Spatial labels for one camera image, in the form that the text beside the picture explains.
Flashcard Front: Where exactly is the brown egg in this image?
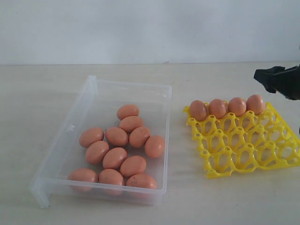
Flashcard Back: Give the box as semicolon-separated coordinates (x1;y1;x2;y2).
105;127;129;147
99;168;125;196
209;99;227;119
85;141;110;165
126;173;158;189
120;156;146;178
79;127;105;148
144;135;165;158
227;97;247;117
67;168;99;192
246;94;265;115
117;104;139;120
119;116;143;134
129;126;151;148
103;147;128;170
189;100;208;121

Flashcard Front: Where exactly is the clear plastic bin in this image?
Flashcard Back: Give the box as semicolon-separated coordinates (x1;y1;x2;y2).
31;76;172;208

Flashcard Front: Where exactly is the yellow plastic egg tray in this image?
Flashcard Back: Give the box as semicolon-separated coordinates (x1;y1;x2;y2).
183;102;300;178

